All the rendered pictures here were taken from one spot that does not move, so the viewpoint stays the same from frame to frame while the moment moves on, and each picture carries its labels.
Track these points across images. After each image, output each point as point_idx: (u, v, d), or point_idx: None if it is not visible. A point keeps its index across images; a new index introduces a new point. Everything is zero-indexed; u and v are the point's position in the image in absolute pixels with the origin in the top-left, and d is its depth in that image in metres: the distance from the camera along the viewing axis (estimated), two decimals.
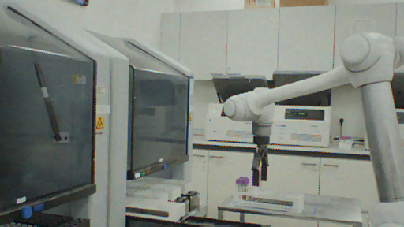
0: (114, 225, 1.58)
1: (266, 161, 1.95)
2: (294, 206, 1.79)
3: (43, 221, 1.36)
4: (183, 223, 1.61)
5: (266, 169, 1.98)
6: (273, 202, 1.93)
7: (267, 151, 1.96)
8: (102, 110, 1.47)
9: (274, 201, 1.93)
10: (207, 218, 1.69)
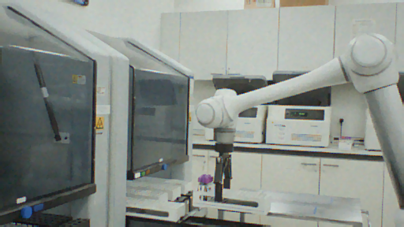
0: (114, 225, 1.58)
1: (229, 173, 1.74)
2: (259, 208, 1.60)
3: (43, 221, 1.36)
4: (183, 223, 1.61)
5: (229, 182, 1.77)
6: (237, 202, 1.73)
7: (230, 161, 1.76)
8: (102, 110, 1.47)
9: (239, 202, 1.73)
10: (207, 218, 1.69)
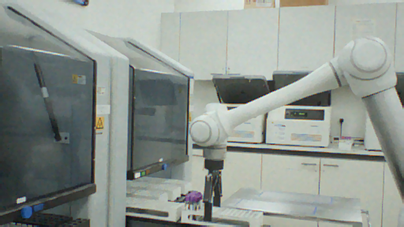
0: (114, 225, 1.58)
1: (219, 191, 1.66)
2: None
3: (43, 221, 1.36)
4: (183, 223, 1.61)
5: (218, 199, 1.69)
6: (228, 221, 1.66)
7: (221, 178, 1.68)
8: (102, 110, 1.47)
9: (230, 220, 1.66)
10: None
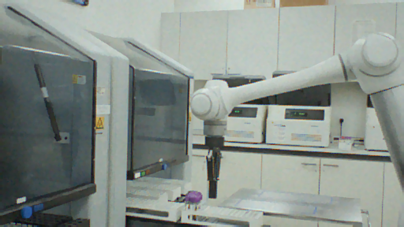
0: (114, 225, 1.58)
1: (217, 172, 1.63)
2: None
3: (43, 221, 1.36)
4: (183, 223, 1.61)
5: None
6: (228, 221, 1.66)
7: (220, 160, 1.66)
8: (102, 110, 1.47)
9: (230, 220, 1.65)
10: None
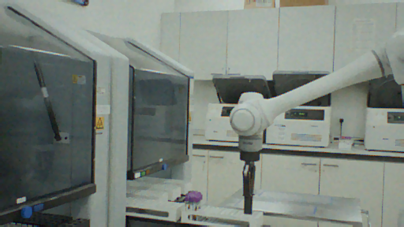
0: (114, 225, 1.58)
1: None
2: None
3: (43, 221, 1.36)
4: (183, 223, 1.61)
5: (245, 200, 1.57)
6: (228, 221, 1.66)
7: (242, 177, 1.54)
8: (102, 110, 1.47)
9: (230, 220, 1.65)
10: None
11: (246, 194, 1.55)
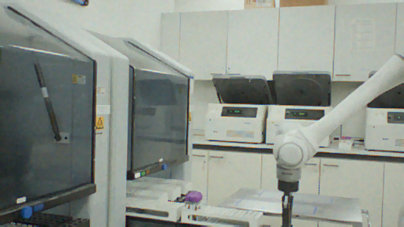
0: (114, 225, 1.58)
1: None
2: None
3: (43, 221, 1.36)
4: (183, 223, 1.61)
5: None
6: (228, 221, 1.66)
7: (282, 209, 1.49)
8: (102, 110, 1.47)
9: (230, 220, 1.65)
10: None
11: (286, 225, 1.50)
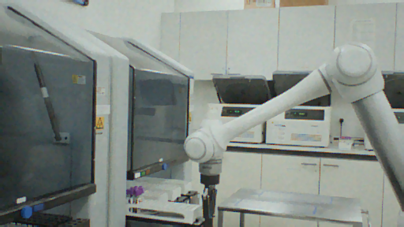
0: (114, 225, 1.58)
1: None
2: (186, 220, 1.61)
3: (43, 221, 1.36)
4: (125, 215, 1.69)
5: (205, 222, 1.62)
6: (169, 213, 1.74)
7: (202, 201, 1.59)
8: (102, 110, 1.47)
9: (170, 213, 1.74)
10: None
11: (206, 217, 1.60)
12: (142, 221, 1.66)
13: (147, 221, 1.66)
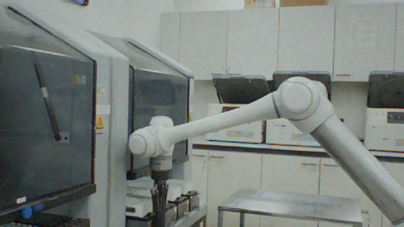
0: (114, 225, 1.58)
1: None
2: (136, 213, 1.68)
3: (43, 221, 1.36)
4: None
5: (155, 216, 1.69)
6: None
7: (151, 195, 1.66)
8: (102, 110, 1.47)
9: (125, 207, 1.81)
10: None
11: (155, 210, 1.67)
12: None
13: None
